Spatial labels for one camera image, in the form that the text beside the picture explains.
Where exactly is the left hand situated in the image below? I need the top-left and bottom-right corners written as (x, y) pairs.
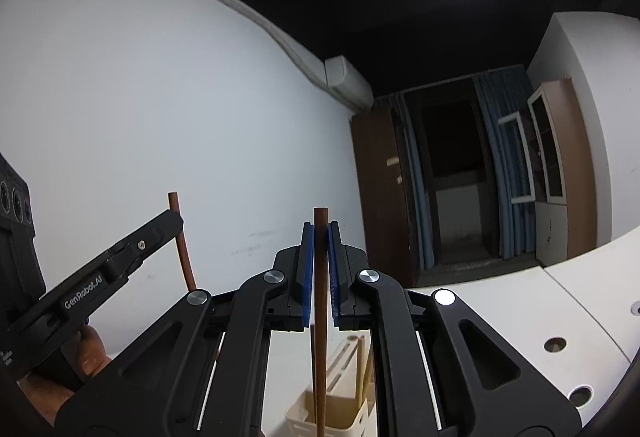
top-left (18, 324), bottom-right (112, 426)

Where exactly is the dark brown chopstick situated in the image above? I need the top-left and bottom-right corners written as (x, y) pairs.
top-left (314, 207), bottom-right (329, 437)
top-left (310, 323), bottom-right (317, 424)
top-left (167, 191), bottom-right (198, 292)

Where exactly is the light wooden chopstick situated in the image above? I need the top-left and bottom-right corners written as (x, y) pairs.
top-left (356, 336), bottom-right (366, 409)
top-left (362, 348), bottom-right (374, 398)

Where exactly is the wooden glass door cabinet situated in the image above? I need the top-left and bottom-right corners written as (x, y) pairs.
top-left (527, 78), bottom-right (598, 267)

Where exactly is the white air conditioner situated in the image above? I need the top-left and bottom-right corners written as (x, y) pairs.
top-left (324, 56), bottom-right (374, 112)

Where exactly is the white framed window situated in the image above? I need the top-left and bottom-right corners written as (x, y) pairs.
top-left (498, 112), bottom-right (535, 205)

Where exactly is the blue curtain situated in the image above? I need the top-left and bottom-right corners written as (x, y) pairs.
top-left (473, 65), bottom-right (536, 259)

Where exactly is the brown wooden door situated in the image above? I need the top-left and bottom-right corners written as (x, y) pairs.
top-left (350, 104), bottom-right (421, 289)

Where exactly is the beige utensil holder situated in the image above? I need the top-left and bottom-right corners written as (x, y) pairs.
top-left (284, 335), bottom-right (378, 437)

